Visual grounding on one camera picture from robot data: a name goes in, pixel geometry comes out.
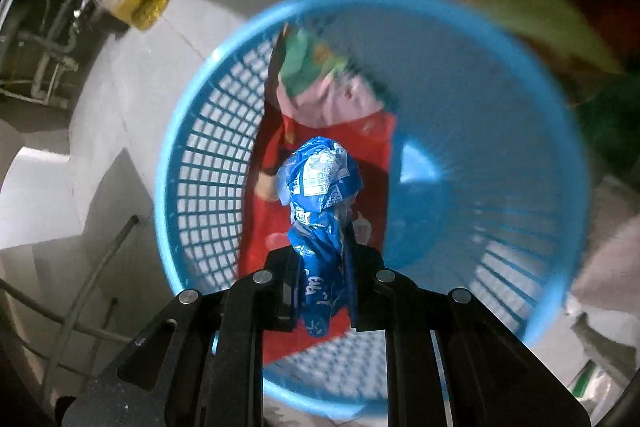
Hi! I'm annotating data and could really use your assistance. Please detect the grey drain pipes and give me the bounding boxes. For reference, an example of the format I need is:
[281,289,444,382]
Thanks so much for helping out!
[0,0,81,108]

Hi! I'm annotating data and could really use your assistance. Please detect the blue plastic mesh basket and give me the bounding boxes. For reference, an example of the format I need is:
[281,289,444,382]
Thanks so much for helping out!
[154,0,593,420]

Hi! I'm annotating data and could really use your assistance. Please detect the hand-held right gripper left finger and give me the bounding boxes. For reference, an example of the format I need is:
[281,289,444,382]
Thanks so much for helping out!
[62,247,304,427]

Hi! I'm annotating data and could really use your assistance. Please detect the green plastic bag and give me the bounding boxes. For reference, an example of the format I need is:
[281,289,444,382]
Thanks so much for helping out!
[480,0,626,72]

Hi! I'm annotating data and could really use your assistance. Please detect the blue plastic wrapper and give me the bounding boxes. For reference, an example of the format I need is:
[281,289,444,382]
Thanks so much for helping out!
[277,136,363,339]

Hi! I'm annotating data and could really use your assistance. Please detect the red plastic packet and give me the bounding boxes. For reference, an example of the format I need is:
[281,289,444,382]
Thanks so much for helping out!
[240,109,398,365]

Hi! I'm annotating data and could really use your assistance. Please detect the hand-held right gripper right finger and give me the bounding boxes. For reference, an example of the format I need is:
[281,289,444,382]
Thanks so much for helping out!
[345,227,592,427]

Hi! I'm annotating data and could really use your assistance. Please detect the grey metal rod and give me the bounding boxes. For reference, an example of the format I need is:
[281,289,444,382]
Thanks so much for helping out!
[42,216,141,388]

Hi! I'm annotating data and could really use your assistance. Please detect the green and pink packet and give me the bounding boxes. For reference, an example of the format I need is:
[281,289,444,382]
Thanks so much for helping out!
[275,24,386,128]

